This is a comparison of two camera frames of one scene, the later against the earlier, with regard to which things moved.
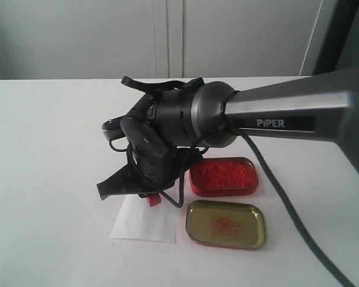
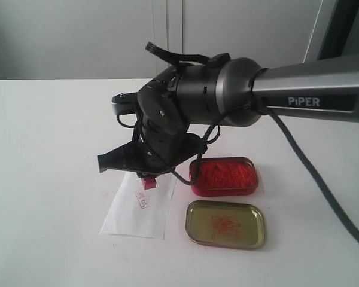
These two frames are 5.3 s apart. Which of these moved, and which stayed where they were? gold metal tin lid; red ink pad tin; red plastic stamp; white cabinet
Moved: red plastic stamp
Stayed: white cabinet; red ink pad tin; gold metal tin lid
